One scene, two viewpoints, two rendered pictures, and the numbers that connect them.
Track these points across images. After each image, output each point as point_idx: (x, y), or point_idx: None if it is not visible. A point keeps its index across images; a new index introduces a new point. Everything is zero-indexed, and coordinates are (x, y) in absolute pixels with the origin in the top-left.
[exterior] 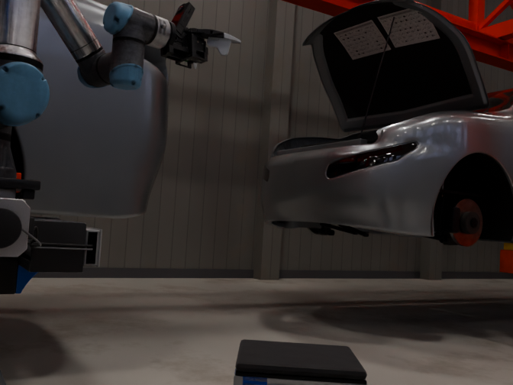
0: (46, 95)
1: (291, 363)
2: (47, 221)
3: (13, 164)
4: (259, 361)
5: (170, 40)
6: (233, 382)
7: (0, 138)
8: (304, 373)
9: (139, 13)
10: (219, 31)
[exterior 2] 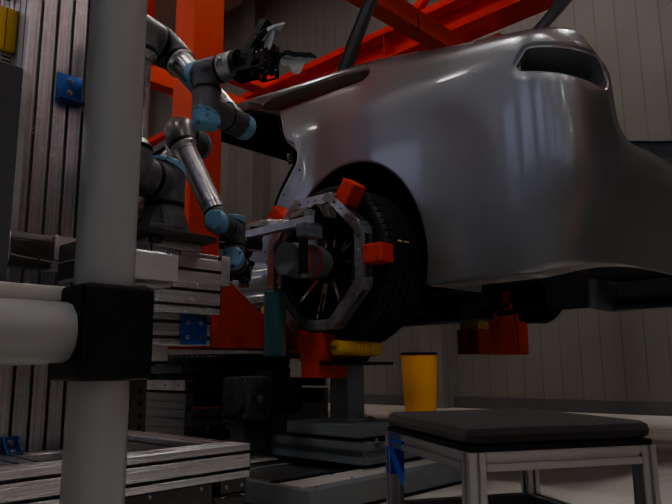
0: None
1: (431, 416)
2: (63, 245)
3: (167, 220)
4: (409, 413)
5: (229, 66)
6: (385, 439)
7: (155, 203)
8: (423, 429)
9: (199, 61)
10: (263, 29)
